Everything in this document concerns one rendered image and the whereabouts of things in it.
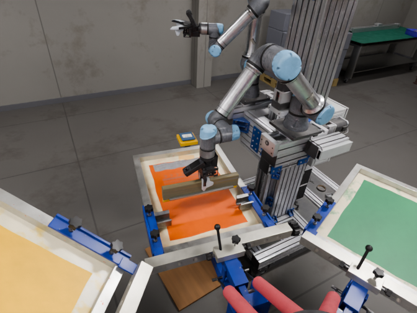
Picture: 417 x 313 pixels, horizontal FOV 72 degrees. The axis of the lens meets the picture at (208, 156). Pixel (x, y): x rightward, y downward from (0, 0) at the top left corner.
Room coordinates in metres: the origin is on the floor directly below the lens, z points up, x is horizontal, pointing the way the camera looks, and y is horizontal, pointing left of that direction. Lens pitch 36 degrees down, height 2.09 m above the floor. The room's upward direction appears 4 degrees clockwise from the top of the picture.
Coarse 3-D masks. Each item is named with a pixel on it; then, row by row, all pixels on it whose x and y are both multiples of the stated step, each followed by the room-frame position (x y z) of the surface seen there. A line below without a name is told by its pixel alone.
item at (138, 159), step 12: (216, 144) 1.67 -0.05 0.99; (144, 156) 1.47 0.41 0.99; (156, 156) 1.50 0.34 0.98; (168, 156) 1.53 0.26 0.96; (228, 168) 1.41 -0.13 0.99; (144, 180) 1.25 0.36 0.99; (240, 180) 1.30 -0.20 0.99; (144, 192) 1.15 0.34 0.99; (240, 192) 1.23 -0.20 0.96; (144, 204) 1.06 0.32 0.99; (252, 228) 0.95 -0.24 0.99; (192, 240) 0.85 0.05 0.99; (204, 240) 0.85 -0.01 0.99; (168, 252) 0.78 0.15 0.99
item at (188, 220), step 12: (180, 168) 1.42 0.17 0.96; (156, 180) 1.29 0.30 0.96; (156, 192) 1.19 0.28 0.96; (168, 204) 1.10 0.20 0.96; (180, 204) 1.11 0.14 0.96; (192, 204) 1.11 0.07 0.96; (180, 216) 1.02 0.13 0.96; (192, 216) 1.03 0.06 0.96; (204, 216) 1.03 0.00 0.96; (168, 228) 0.94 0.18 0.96; (180, 228) 0.95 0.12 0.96; (192, 228) 0.95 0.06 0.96; (204, 228) 0.96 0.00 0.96
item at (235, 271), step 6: (234, 258) 0.73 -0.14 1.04; (222, 264) 0.73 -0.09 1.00; (228, 264) 0.70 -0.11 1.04; (234, 264) 0.70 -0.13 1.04; (228, 270) 0.68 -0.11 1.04; (234, 270) 0.68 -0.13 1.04; (240, 270) 0.68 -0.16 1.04; (228, 276) 0.66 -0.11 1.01; (234, 276) 0.65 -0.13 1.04; (240, 276) 0.65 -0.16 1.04; (234, 282) 0.63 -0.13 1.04; (240, 282) 0.63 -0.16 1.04; (246, 282) 0.63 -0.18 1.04
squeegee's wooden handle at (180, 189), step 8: (216, 176) 1.14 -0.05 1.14; (224, 176) 1.15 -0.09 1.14; (232, 176) 1.16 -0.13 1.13; (176, 184) 1.06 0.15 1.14; (184, 184) 1.07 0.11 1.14; (192, 184) 1.08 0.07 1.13; (200, 184) 1.09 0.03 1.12; (216, 184) 1.12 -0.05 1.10; (224, 184) 1.14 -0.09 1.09; (232, 184) 1.16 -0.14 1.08; (168, 192) 1.03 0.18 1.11; (176, 192) 1.05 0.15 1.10; (184, 192) 1.06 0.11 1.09; (192, 192) 1.08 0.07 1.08
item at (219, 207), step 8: (216, 192) 1.22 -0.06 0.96; (224, 192) 1.23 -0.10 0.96; (200, 200) 1.15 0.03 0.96; (208, 200) 1.16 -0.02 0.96; (216, 200) 1.16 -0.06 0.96; (224, 200) 1.16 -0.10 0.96; (232, 200) 1.17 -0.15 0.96; (208, 208) 1.09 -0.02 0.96; (216, 208) 1.10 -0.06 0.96; (224, 208) 1.10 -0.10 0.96; (232, 208) 1.10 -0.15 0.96; (208, 216) 1.04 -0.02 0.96; (216, 216) 1.04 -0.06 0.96; (224, 216) 1.04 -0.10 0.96; (232, 216) 1.05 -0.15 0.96; (240, 216) 1.05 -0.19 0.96; (208, 224) 0.98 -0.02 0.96; (224, 224) 0.99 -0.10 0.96; (232, 224) 0.99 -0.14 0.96
